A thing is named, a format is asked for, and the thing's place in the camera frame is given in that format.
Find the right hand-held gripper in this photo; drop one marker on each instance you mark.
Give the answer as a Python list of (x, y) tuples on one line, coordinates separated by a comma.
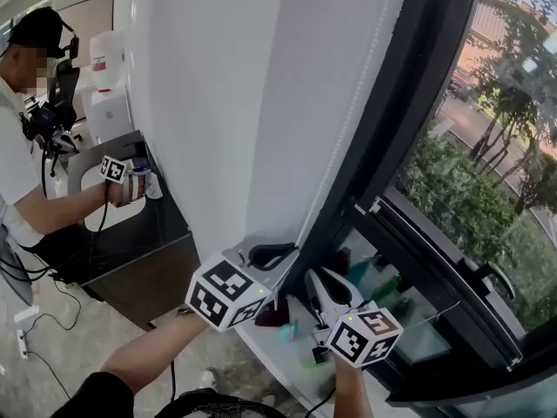
[(361, 338)]

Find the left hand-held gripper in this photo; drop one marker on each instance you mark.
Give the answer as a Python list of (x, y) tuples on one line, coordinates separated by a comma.
[(217, 294)]

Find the person's left forearm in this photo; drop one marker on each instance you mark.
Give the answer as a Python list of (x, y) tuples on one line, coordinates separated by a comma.
[(152, 351)]

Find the person's right forearm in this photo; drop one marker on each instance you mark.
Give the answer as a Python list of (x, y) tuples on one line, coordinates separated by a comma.
[(352, 390)]

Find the dark red object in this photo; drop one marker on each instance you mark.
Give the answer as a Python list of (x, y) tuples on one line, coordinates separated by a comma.
[(272, 314)]

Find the teal spray bottle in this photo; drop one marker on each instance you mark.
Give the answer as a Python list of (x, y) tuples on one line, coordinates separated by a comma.
[(288, 331)]

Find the white window sill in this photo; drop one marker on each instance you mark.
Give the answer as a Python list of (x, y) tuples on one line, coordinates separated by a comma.
[(283, 364)]

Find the dark counter cabinet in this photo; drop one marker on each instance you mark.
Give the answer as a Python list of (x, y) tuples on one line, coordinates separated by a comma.
[(139, 251)]

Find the person's white shoe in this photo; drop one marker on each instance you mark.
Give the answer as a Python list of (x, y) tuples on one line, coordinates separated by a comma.
[(209, 378)]

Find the white sink basin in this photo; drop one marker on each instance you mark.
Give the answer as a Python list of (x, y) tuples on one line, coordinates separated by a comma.
[(130, 213)]

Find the green outdoor shrubs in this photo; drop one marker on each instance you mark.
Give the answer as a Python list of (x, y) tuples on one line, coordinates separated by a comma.
[(457, 198)]

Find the black waist bag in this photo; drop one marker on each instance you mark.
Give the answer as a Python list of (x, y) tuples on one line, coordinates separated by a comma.
[(213, 405)]

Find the white water dispenser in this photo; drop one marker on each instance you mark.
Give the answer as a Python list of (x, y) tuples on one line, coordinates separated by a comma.
[(109, 116)]

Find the person's black shirt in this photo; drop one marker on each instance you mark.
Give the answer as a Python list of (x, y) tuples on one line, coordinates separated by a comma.
[(95, 396)]

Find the white power adapter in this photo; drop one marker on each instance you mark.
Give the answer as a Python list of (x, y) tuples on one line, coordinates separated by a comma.
[(26, 314)]

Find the water dispenser bottle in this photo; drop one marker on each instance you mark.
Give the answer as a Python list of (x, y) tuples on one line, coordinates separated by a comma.
[(106, 59)]

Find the white power strip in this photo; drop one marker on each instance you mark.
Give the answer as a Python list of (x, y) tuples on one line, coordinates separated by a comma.
[(22, 342)]

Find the black office chair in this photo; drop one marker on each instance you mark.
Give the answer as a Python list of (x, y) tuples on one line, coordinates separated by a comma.
[(65, 89)]

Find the outdoor trees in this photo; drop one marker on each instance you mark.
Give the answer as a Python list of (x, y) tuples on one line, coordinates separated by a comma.
[(509, 81)]

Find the dark window frame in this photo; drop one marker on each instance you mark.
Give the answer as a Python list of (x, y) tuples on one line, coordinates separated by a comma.
[(418, 103)]

